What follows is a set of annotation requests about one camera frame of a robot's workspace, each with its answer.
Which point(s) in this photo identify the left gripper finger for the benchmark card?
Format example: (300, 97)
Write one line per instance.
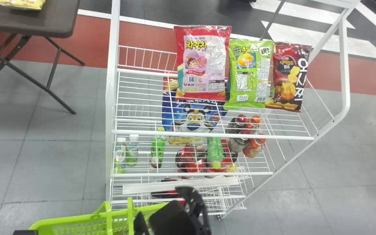
(199, 209)
(140, 225)

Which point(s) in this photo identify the orange bottle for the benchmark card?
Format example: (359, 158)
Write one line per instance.
(254, 147)
(254, 121)

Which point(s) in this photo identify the yellow snack packet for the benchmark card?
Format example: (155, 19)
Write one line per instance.
(20, 3)
(184, 141)

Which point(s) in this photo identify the dark side table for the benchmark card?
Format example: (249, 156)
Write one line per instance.
(38, 18)

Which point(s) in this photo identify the green bottle with dark label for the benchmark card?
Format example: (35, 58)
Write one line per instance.
(157, 148)

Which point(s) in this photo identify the green snack packet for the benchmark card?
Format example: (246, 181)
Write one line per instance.
(250, 78)

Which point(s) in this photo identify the white and green bottle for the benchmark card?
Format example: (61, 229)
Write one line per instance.
(120, 155)
(133, 150)

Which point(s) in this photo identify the blue cereal bag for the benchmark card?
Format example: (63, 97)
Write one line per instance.
(191, 116)

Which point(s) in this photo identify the dark red snack packet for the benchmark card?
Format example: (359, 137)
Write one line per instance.
(289, 81)

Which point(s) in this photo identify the dark bottle with red cap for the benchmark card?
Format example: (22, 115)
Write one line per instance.
(237, 124)
(238, 143)

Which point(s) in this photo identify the green basket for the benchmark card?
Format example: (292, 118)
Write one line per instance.
(86, 223)

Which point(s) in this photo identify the red and pink snack packet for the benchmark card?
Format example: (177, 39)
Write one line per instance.
(204, 58)

